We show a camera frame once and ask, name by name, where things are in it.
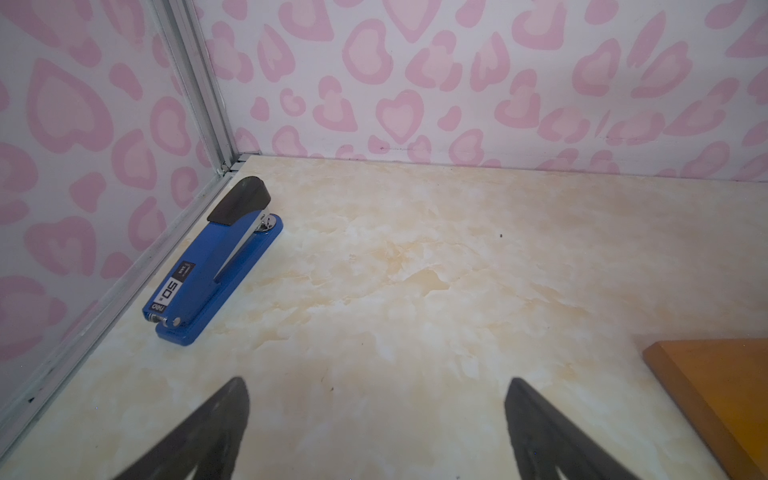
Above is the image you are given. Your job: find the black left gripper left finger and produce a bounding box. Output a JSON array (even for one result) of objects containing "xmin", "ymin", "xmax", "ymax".
[{"xmin": 117, "ymin": 376, "xmax": 250, "ymax": 479}]

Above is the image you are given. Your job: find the blue black stapler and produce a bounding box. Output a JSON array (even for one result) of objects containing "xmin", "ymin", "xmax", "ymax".
[{"xmin": 142, "ymin": 176, "xmax": 283, "ymax": 346}]

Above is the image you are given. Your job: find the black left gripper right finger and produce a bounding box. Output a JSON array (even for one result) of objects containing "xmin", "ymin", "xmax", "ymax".
[{"xmin": 504, "ymin": 377, "xmax": 636, "ymax": 480}]

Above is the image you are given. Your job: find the wooden rack base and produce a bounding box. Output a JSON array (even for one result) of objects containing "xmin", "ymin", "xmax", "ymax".
[{"xmin": 642, "ymin": 338, "xmax": 767, "ymax": 479}]

